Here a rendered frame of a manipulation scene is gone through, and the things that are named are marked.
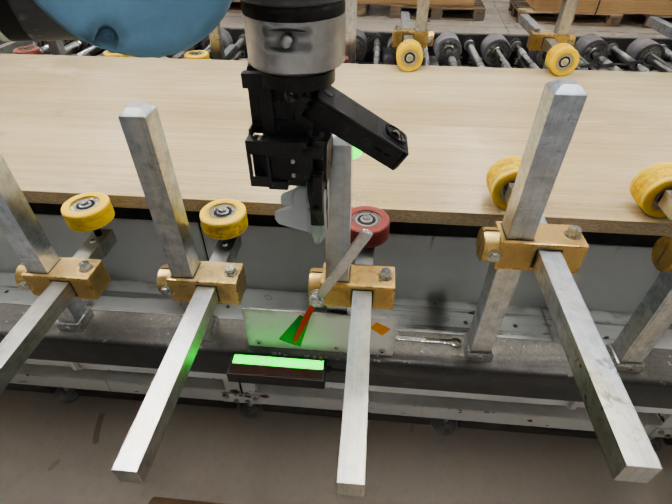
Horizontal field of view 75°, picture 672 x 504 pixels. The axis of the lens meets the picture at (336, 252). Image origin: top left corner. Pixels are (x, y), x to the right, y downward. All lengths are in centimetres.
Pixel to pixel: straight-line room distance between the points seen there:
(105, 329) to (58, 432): 85
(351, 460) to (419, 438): 100
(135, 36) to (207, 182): 67
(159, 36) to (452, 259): 79
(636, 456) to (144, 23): 48
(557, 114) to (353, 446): 43
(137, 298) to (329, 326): 51
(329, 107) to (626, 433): 41
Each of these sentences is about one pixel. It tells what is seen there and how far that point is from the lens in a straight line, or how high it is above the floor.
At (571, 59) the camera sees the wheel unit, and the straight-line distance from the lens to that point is 154.
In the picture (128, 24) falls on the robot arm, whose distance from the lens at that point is 22.
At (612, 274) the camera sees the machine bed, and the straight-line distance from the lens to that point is 106.
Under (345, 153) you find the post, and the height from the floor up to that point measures 109.
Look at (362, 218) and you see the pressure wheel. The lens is 74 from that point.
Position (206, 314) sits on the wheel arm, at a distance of 70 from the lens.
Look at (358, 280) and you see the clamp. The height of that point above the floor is 87.
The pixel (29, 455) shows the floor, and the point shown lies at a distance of 175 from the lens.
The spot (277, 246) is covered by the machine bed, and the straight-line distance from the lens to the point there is 93.
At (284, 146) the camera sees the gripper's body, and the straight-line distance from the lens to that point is 44.
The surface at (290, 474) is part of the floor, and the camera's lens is 146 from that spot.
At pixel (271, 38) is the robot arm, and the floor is 124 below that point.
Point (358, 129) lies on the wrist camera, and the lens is 44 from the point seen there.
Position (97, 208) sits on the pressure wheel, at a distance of 87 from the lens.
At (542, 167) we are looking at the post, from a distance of 58.
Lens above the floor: 134
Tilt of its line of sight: 40 degrees down
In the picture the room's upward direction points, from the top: straight up
